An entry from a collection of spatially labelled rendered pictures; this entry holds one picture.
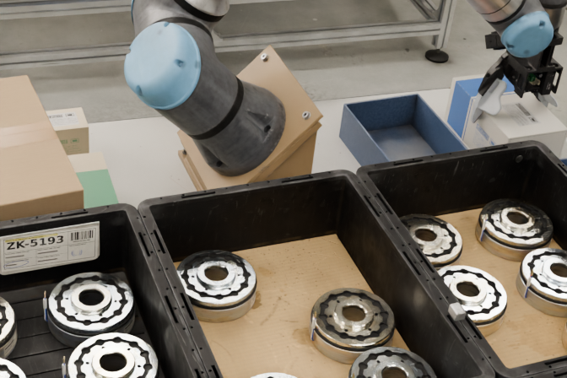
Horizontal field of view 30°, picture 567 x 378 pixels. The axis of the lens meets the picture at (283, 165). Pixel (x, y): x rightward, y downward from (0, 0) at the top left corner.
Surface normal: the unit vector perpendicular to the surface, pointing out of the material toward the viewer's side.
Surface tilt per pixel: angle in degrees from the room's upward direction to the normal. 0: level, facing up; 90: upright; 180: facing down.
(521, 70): 90
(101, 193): 0
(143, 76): 47
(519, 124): 0
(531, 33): 100
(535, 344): 0
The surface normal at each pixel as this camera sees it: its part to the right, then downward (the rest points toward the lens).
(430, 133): -0.92, 0.15
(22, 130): 0.09, -0.81
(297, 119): -0.58, -0.48
